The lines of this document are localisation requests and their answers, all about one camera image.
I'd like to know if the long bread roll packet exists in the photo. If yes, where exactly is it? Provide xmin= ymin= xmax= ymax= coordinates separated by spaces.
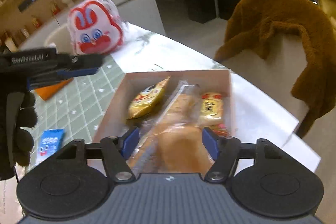
xmin=127 ymin=80 xmax=214 ymax=176

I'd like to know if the yellow rice cracker packet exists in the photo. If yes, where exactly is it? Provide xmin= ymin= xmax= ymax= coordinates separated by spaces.
xmin=197 ymin=92 xmax=230 ymax=136

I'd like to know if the red white rabbit bag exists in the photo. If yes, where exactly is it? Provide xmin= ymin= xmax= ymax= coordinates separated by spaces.
xmin=67 ymin=0 xmax=124 ymax=55

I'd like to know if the black gloved left hand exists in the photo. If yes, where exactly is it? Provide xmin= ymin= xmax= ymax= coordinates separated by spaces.
xmin=1 ymin=85 xmax=38 ymax=180

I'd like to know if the pink cardboard box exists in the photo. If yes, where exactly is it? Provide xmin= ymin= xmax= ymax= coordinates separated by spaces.
xmin=94 ymin=69 xmax=235 ymax=142

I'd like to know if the blue cartoon snack packet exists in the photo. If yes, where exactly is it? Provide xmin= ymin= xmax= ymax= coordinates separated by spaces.
xmin=36 ymin=129 xmax=65 ymax=165

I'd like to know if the green grid tablecloth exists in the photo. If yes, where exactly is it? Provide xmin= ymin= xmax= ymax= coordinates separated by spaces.
xmin=25 ymin=56 xmax=124 ymax=172

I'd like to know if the brown fuzzy blanket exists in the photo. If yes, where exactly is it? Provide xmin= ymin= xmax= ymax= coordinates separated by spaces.
xmin=214 ymin=0 xmax=335 ymax=138

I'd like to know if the orange tissue box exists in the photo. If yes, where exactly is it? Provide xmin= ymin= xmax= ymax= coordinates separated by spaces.
xmin=35 ymin=79 xmax=73 ymax=101

